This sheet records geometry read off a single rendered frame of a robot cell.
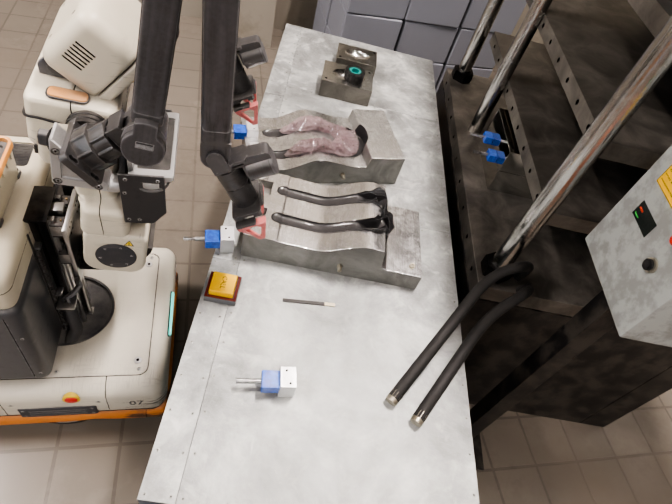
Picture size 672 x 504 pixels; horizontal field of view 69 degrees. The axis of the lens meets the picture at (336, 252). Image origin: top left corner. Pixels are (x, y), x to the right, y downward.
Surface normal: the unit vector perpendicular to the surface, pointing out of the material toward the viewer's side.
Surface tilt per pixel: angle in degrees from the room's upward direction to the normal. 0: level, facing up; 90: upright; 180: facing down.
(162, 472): 0
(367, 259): 90
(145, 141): 90
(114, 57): 90
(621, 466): 0
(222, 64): 90
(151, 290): 0
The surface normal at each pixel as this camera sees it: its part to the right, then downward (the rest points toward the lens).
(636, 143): 0.22, -0.62
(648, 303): -0.97, -0.20
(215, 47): 0.08, 0.78
